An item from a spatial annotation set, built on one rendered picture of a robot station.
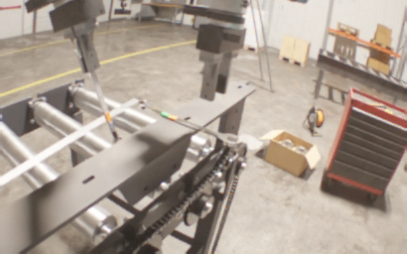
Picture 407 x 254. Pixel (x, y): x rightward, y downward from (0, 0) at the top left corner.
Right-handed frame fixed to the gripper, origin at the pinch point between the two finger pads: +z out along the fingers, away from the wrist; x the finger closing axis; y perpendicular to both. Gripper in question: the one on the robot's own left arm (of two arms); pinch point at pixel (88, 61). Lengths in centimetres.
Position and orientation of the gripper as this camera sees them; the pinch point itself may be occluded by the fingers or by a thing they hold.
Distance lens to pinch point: 55.4
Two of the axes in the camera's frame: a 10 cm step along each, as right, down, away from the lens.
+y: 4.9, -5.4, 6.9
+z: 2.1, 8.4, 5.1
